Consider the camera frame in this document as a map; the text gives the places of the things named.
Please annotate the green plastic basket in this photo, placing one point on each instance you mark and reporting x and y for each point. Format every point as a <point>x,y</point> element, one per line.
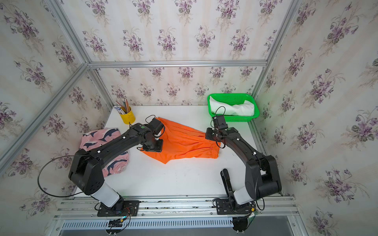
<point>233,99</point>

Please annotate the yellow pencil cup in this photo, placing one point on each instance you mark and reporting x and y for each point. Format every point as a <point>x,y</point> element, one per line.
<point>128,118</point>

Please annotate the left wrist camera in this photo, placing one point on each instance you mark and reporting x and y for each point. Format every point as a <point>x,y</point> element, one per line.
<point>157,127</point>

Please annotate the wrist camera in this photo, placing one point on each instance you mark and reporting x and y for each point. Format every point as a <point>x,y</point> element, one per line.
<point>157,127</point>
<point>219,122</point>

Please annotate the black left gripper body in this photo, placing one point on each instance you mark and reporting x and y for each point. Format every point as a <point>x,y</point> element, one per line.
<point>154,146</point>

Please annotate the aluminium rail frame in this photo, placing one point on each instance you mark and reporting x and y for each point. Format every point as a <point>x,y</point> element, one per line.
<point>171,212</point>

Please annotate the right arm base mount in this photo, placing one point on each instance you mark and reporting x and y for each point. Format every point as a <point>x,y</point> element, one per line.
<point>228,205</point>

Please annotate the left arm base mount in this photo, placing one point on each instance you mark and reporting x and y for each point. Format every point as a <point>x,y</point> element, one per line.
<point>121,208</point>

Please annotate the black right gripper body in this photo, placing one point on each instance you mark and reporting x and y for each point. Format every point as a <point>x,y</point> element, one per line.
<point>210,134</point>

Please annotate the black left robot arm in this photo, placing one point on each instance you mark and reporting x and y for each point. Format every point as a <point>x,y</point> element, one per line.
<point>86,169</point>

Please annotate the white shorts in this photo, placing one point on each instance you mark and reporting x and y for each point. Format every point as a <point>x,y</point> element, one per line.
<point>247,108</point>

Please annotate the orange cloth garment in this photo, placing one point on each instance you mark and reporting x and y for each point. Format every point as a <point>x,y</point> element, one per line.
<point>181,142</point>

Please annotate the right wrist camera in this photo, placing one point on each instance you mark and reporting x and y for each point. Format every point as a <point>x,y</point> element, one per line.
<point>219,122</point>

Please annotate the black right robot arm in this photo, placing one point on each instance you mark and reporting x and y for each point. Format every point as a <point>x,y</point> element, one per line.
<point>262,176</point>

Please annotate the colored pencils bundle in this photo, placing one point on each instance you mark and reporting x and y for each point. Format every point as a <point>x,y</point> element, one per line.
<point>124,105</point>

